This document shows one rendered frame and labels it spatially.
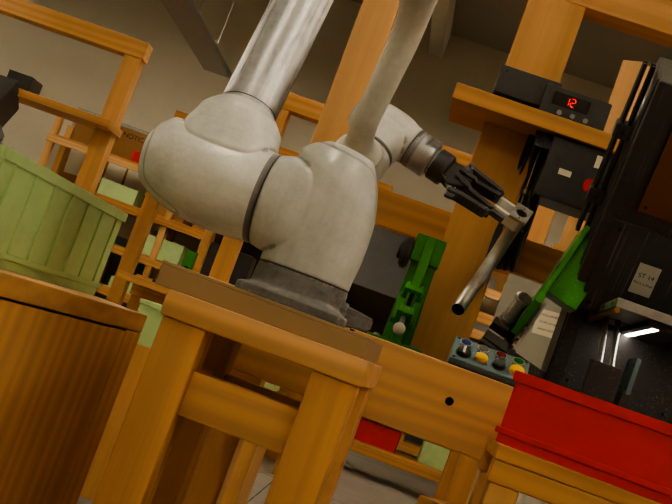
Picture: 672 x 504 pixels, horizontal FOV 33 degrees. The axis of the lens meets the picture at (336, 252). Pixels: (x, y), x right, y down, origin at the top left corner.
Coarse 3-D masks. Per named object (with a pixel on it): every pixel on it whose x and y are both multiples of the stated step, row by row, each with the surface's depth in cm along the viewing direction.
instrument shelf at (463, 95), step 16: (464, 96) 269; (480, 96) 269; (496, 96) 269; (464, 112) 279; (480, 112) 274; (496, 112) 269; (512, 112) 268; (528, 112) 268; (544, 112) 268; (480, 128) 290; (512, 128) 278; (528, 128) 272; (544, 128) 268; (560, 128) 267; (576, 128) 267; (592, 128) 267; (592, 144) 266; (608, 144) 266
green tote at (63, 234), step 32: (0, 160) 164; (32, 160) 173; (0, 192) 167; (32, 192) 177; (64, 192) 190; (0, 224) 171; (32, 224) 182; (64, 224) 195; (96, 224) 210; (0, 256) 174; (32, 256) 187; (64, 256) 200; (96, 256) 216; (96, 288) 222
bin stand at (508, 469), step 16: (496, 448) 181; (512, 448) 180; (480, 464) 201; (496, 464) 180; (512, 464) 180; (528, 464) 179; (544, 464) 179; (480, 480) 200; (496, 480) 179; (512, 480) 179; (528, 480) 179; (544, 480) 179; (560, 480) 179; (576, 480) 179; (592, 480) 178; (480, 496) 199; (496, 496) 180; (512, 496) 179; (544, 496) 179; (560, 496) 178; (576, 496) 178; (592, 496) 178; (608, 496) 178; (624, 496) 178; (640, 496) 178
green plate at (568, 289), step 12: (588, 228) 239; (576, 240) 239; (576, 252) 240; (564, 264) 238; (576, 264) 239; (552, 276) 238; (564, 276) 239; (576, 276) 239; (540, 288) 246; (552, 288) 239; (564, 288) 239; (576, 288) 239; (552, 300) 246; (564, 300) 239; (576, 300) 238
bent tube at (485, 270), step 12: (516, 216) 249; (528, 216) 251; (504, 228) 255; (504, 240) 255; (492, 252) 256; (504, 252) 256; (492, 264) 256; (480, 276) 252; (468, 288) 247; (480, 288) 250; (456, 300) 244; (468, 300) 244; (456, 312) 244
